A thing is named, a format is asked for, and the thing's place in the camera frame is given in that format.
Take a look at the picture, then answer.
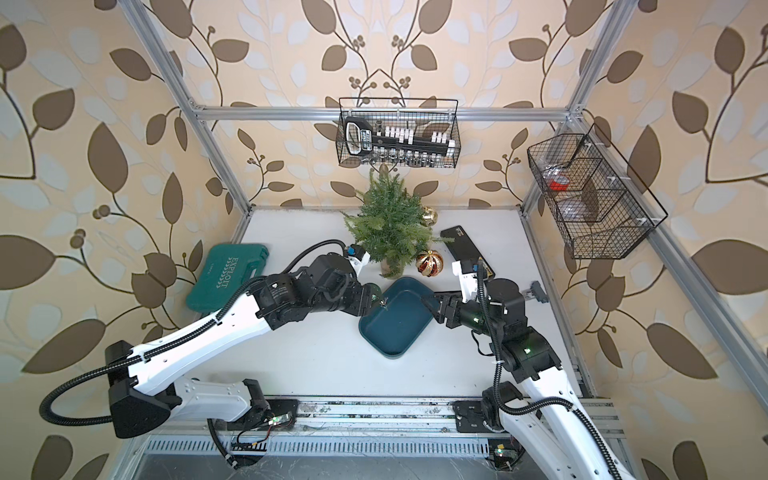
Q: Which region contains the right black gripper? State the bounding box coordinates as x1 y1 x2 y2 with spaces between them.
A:
422 289 505 341

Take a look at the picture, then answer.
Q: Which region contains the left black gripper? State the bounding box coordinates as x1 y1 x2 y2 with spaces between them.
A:
308 280 386 317

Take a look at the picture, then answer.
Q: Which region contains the red gold striped ornament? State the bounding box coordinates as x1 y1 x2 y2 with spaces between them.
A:
415 250 444 278

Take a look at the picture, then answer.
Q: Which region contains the small green christmas tree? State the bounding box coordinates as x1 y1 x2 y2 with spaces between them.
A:
344 169 449 279

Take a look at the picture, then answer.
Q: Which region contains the green glitter bauble ornament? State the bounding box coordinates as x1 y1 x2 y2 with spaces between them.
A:
366 283 382 304

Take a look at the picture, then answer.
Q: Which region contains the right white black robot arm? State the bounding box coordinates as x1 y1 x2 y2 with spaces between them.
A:
422 275 633 479

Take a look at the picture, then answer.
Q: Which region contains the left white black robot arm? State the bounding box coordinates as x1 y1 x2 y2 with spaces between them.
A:
105 245 381 439

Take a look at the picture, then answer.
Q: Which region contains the teal plastic tray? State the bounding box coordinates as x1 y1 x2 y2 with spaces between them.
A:
358 277 434 360

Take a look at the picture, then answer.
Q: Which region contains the black flat box yellow label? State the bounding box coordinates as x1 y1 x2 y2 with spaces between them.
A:
440 225 496 279

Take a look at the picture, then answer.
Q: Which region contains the green plastic tool case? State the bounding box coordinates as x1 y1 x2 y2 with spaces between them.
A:
185 244 269 314

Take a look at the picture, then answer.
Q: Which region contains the black socket tool set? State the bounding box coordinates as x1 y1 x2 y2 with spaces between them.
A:
336 116 461 158

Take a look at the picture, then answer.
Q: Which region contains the red item in basket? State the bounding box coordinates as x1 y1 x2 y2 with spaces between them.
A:
542 167 570 192

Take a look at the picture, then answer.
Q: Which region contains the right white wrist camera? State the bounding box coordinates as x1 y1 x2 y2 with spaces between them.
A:
451 258 487 303

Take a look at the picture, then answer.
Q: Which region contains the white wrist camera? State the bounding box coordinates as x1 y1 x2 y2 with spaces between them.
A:
451 258 487 303
345 244 371 276

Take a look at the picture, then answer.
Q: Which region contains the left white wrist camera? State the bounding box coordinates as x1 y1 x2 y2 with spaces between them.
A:
345 244 371 276

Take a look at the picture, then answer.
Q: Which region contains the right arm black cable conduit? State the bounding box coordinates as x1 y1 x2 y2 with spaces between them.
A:
473 261 625 480

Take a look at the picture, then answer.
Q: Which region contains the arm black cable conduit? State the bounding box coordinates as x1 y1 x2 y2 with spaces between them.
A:
39 238 349 428
473 261 625 480

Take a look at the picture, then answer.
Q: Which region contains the small grey metal bracket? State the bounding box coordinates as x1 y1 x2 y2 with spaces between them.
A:
522 281 550 304

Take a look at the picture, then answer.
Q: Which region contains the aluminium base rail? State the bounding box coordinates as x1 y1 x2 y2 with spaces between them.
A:
142 396 629 463

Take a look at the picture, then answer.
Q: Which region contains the back black wire basket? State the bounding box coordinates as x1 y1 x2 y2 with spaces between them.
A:
335 96 461 169

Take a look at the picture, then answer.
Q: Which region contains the black wire basket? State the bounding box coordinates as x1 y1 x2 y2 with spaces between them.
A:
335 96 461 169
527 124 668 260

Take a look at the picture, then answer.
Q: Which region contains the right black wire basket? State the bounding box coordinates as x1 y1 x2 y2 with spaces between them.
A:
527 124 668 260

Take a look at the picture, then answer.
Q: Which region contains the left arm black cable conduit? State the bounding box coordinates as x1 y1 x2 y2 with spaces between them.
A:
39 238 349 428

